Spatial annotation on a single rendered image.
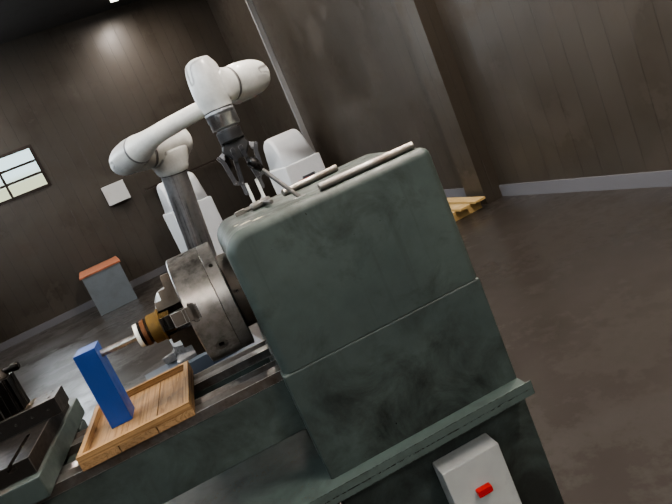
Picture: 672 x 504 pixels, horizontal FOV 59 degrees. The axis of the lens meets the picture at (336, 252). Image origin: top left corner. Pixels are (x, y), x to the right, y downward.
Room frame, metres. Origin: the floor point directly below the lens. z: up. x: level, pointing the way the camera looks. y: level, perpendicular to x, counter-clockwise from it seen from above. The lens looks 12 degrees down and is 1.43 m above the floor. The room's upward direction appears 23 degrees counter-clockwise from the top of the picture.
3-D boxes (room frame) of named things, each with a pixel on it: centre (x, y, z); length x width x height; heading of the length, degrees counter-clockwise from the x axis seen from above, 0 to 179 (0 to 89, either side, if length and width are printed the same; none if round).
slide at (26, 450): (1.55, 1.00, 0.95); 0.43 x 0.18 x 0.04; 10
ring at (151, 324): (1.62, 0.54, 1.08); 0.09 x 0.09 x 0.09; 10
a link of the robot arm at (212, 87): (1.82, 0.14, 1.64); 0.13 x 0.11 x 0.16; 136
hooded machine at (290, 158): (9.27, 0.07, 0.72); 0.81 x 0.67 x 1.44; 20
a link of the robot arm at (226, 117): (1.81, 0.15, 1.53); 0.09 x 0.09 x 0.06
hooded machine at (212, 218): (9.17, 1.81, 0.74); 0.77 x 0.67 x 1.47; 21
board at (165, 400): (1.59, 0.68, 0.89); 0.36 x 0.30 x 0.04; 10
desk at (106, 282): (9.66, 3.60, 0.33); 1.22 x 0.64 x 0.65; 20
